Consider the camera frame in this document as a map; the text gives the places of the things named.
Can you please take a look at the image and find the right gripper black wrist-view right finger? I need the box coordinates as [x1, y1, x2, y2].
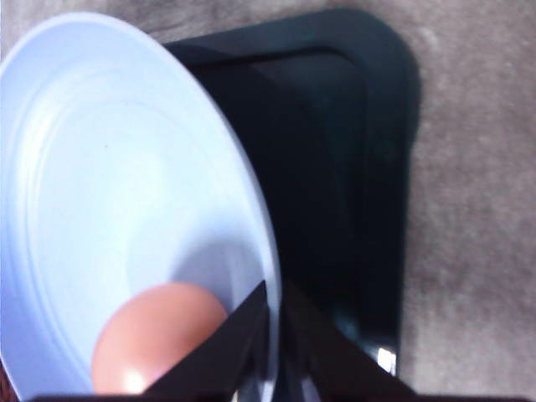
[285, 278, 419, 396]

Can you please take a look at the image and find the blue round plate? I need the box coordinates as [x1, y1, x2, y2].
[0, 13, 282, 396]

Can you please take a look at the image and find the black rectangular tray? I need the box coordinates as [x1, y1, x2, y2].
[164, 8, 420, 375]

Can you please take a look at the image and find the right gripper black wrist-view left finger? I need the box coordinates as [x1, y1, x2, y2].
[144, 280, 270, 397]

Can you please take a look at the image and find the brown egg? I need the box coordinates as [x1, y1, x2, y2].
[91, 282, 227, 394]

